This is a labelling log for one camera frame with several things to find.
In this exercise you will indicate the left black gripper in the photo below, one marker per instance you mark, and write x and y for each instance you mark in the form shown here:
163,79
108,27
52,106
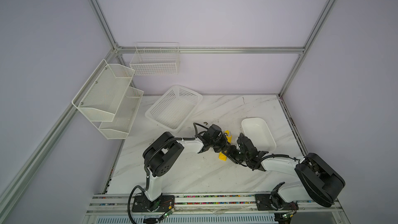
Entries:
222,137

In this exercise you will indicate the white two-tier mesh shelf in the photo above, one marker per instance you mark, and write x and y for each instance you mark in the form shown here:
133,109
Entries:
109,101

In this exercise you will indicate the white perforated plastic basket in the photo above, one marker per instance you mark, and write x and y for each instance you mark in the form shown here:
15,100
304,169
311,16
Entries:
174,108

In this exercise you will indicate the white rectangular plastic tray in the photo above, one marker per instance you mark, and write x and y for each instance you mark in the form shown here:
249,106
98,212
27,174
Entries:
258,131

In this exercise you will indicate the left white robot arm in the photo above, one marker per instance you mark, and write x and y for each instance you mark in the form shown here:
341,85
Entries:
159,158

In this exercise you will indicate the aluminium front mounting rail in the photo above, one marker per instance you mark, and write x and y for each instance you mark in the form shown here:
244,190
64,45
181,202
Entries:
208,208

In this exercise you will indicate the aluminium cage frame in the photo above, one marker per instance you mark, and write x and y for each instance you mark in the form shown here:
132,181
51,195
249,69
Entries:
50,47

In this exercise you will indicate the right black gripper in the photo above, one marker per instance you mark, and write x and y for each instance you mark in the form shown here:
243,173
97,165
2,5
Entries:
229,153

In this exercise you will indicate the white wire wall basket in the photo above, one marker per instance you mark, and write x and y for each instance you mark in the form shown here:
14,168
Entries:
156,58

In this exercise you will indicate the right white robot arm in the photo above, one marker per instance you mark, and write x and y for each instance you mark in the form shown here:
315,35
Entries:
315,179

